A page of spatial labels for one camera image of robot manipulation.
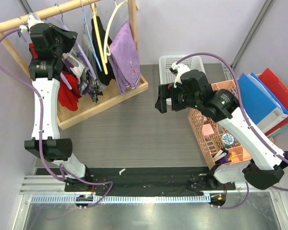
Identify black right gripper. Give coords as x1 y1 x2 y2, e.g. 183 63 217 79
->
155 82 200 114

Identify purple camouflage trousers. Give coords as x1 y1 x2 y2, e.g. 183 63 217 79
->
62 47 103 103

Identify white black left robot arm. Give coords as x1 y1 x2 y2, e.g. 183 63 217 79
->
24 22 92 192

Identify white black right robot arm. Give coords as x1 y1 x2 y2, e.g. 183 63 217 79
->
155 69 288 190

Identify grey trousers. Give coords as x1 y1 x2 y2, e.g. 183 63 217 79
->
82 33 98 80

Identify light blue hanger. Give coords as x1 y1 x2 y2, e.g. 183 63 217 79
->
80 0 102 71

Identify cream white hanger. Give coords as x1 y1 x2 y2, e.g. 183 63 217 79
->
103 0 128 64

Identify yellow hanger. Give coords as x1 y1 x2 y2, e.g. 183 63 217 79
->
90 3 108 75

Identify red trousers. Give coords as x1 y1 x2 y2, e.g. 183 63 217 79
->
29 43 81 113

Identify white plastic basket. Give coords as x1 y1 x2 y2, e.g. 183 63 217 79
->
159 55 205 84

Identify pink power socket cube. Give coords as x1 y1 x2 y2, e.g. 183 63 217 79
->
202 124 215 138

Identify pink desk organizer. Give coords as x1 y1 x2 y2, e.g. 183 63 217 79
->
187 80 274 169

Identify wooden clothes rack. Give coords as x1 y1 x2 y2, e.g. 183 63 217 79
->
0 0 149 130

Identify blue folder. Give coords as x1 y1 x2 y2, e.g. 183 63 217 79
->
238 73 288 135

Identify red folder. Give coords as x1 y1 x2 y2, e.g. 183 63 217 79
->
257 68 288 136

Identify teal folder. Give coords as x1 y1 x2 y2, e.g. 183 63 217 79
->
268 123 288 138

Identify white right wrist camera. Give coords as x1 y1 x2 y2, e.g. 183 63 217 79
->
170 62 191 88

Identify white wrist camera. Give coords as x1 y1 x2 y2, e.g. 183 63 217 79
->
19 12 44 34
170 62 191 88

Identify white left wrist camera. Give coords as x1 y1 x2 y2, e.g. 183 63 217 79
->
19 12 44 34

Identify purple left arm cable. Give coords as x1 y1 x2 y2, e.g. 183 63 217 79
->
0 28 114 208

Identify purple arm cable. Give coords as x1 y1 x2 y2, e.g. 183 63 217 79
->
175 52 288 209
0 28 114 208

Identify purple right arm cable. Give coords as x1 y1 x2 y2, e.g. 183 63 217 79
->
175 52 288 209

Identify white slotted cable duct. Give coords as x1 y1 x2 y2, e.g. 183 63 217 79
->
31 194 211 204

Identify aluminium rail frame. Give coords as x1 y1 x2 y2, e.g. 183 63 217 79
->
14 175 288 230

